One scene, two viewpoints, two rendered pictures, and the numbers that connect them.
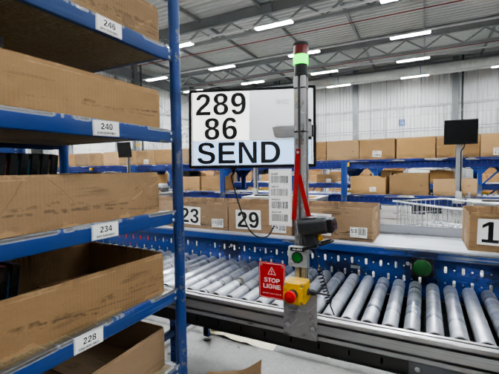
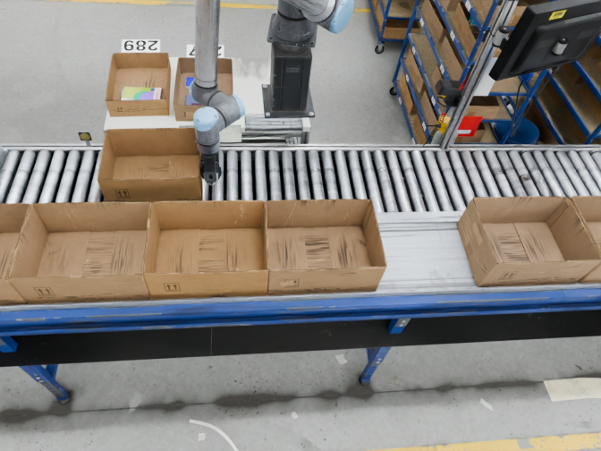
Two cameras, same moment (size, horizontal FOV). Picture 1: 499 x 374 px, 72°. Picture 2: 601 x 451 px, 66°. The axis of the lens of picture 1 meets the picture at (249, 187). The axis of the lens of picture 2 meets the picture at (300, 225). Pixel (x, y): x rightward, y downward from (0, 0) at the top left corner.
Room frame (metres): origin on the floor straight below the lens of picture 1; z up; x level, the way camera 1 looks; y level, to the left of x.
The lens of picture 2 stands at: (2.15, -1.81, 2.33)
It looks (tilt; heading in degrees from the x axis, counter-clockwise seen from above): 54 degrees down; 141
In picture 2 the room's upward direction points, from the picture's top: 8 degrees clockwise
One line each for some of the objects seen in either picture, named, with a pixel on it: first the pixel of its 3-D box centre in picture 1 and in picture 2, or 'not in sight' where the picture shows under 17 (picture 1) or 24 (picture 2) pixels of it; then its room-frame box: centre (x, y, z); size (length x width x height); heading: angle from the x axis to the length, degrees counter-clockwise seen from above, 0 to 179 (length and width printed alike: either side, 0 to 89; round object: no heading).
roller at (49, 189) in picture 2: not in sight; (47, 194); (0.56, -1.93, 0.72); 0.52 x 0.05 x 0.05; 153
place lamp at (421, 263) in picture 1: (422, 268); not in sight; (1.44, -0.74, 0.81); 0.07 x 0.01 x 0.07; 63
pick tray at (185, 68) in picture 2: not in sight; (205, 89); (0.30, -1.07, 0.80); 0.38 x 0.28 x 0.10; 153
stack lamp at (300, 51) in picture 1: (301, 56); not in sight; (1.16, -0.18, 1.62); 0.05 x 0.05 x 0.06
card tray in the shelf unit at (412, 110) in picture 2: not in sight; (425, 92); (0.32, 0.67, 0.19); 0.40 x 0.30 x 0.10; 151
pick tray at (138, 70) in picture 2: not in sight; (139, 83); (0.12, -1.35, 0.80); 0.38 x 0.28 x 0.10; 156
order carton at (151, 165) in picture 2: not in sight; (154, 166); (0.72, -1.50, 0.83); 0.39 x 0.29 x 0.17; 65
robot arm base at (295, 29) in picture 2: not in sight; (293, 18); (0.52, -0.71, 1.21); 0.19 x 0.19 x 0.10
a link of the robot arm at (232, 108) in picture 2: not in sight; (226, 110); (0.84, -1.21, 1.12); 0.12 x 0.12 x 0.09; 17
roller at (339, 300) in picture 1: (342, 295); (440, 190); (1.37, -0.37, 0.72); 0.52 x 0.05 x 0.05; 153
